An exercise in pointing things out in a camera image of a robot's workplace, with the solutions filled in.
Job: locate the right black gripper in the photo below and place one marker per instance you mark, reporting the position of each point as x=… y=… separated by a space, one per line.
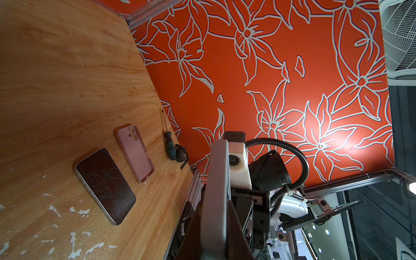
x=253 y=212

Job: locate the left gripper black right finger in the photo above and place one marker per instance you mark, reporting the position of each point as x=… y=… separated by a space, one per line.
x=236 y=245

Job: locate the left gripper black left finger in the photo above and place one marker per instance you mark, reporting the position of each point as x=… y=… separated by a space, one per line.
x=191 y=248

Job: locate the pink phone case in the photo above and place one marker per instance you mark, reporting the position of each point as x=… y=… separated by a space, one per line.
x=133 y=147

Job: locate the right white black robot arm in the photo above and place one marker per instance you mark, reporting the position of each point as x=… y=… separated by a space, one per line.
x=289 y=210

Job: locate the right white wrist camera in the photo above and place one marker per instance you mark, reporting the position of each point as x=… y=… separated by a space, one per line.
x=238 y=160

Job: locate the black handled screwdriver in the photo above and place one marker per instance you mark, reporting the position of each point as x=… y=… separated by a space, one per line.
x=170 y=146

